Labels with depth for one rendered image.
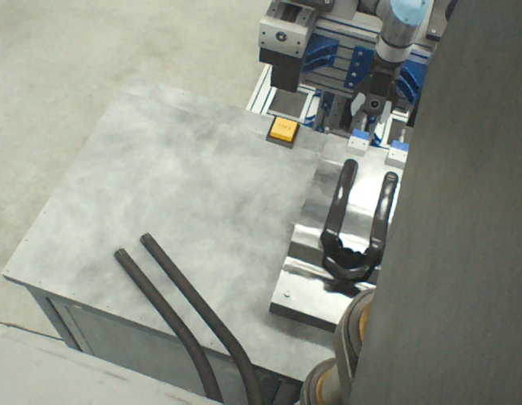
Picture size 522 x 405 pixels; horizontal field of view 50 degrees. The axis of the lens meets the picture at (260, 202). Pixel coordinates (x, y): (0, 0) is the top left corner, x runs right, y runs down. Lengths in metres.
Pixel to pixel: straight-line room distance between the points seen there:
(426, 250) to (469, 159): 0.03
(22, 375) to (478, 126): 0.53
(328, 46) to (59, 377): 1.34
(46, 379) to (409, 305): 0.48
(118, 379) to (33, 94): 2.38
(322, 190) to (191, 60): 1.67
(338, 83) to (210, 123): 0.49
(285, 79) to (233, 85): 1.05
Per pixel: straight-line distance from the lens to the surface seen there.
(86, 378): 0.61
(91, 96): 2.83
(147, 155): 1.56
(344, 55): 1.80
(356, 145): 1.48
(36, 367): 0.62
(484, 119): 0.17
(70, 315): 1.63
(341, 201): 1.42
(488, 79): 0.18
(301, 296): 1.30
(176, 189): 1.49
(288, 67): 1.76
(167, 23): 3.15
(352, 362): 0.55
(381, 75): 1.29
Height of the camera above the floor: 2.05
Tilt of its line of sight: 58 degrees down
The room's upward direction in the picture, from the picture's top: 9 degrees clockwise
